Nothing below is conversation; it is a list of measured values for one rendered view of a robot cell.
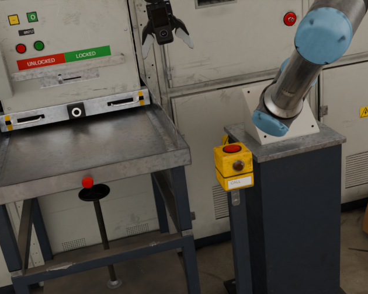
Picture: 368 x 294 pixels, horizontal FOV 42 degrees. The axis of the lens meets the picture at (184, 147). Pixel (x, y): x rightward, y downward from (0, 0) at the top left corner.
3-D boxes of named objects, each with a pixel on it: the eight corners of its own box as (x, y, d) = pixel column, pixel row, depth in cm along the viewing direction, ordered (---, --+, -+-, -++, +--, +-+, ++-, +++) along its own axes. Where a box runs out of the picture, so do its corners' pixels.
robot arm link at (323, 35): (297, 111, 153) (378, -4, 103) (277, 147, 147) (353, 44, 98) (264, 93, 155) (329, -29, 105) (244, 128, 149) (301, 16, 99)
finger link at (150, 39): (143, 49, 145) (155, 25, 139) (145, 61, 141) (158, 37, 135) (134, 46, 143) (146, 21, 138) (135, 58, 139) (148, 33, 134)
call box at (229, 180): (254, 186, 123) (252, 151, 119) (225, 193, 122) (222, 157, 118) (243, 174, 131) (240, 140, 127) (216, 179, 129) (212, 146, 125)
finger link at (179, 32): (197, 32, 143) (176, 15, 138) (200, 44, 139) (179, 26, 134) (190, 39, 145) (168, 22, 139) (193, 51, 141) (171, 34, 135)
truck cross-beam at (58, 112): (150, 104, 177) (148, 88, 175) (1, 132, 168) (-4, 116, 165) (148, 100, 182) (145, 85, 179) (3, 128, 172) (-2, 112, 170)
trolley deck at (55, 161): (191, 164, 143) (189, 146, 140) (-23, 210, 132) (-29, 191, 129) (152, 102, 204) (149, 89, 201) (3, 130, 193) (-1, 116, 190)
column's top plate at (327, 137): (300, 114, 186) (300, 109, 186) (346, 142, 158) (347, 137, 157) (224, 130, 180) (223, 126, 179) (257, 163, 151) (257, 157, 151)
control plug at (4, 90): (13, 98, 155) (-1, 45, 148) (-3, 101, 154) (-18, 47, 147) (15, 92, 162) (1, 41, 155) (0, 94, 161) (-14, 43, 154)
